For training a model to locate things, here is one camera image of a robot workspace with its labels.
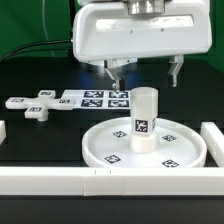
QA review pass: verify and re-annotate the white front fence bar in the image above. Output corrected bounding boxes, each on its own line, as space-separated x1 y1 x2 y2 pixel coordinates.
0 167 224 196

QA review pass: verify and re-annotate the white fence bar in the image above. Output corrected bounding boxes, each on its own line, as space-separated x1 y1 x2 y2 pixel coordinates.
0 167 224 196
200 122 224 168

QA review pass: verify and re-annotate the white round table top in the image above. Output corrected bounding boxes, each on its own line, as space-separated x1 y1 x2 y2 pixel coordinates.
82 117 207 168

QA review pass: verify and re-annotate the white right fence bar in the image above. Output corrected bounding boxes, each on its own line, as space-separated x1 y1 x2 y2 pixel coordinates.
200 122 224 168

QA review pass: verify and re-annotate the white left fence block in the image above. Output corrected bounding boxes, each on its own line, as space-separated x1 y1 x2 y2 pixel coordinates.
0 120 6 145

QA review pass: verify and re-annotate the white cross-shaped table base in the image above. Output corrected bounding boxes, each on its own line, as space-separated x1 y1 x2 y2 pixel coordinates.
5 90 75 122

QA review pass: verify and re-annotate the black cable connector post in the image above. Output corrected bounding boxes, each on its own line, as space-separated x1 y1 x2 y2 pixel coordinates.
68 0 76 37

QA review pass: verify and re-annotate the black cable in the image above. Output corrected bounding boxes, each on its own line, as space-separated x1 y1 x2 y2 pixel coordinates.
0 39 74 63

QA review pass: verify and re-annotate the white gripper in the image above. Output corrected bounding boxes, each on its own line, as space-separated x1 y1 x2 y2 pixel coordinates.
73 0 212 91

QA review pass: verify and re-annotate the white marker plate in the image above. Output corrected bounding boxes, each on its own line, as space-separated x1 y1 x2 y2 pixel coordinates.
62 90 130 110

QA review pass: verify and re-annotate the thin white cable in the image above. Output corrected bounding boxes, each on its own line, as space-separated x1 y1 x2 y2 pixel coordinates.
41 0 56 58

